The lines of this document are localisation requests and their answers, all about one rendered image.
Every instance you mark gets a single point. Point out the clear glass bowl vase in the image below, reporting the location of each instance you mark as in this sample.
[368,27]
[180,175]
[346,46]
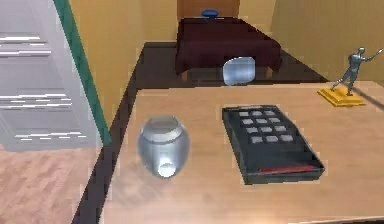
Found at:
[163,145]

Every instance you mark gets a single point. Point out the clear glass cup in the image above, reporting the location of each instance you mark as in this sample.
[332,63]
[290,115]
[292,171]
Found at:
[238,70]

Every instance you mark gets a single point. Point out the bed with dark red cover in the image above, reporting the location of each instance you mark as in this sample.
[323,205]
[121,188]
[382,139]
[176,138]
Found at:
[223,43]

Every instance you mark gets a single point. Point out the wooden table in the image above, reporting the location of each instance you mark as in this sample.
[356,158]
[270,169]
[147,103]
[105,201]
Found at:
[213,186]

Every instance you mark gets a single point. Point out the black remote control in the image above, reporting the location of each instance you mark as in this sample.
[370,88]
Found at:
[270,146]

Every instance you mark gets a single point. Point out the blue pillow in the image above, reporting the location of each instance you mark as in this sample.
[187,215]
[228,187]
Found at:
[209,13]

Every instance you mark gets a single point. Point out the silver statue on yellow base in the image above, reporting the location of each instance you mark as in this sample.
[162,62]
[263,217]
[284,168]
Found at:
[350,83]

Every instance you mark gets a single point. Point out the grey room door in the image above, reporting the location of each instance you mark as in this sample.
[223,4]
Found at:
[36,73]

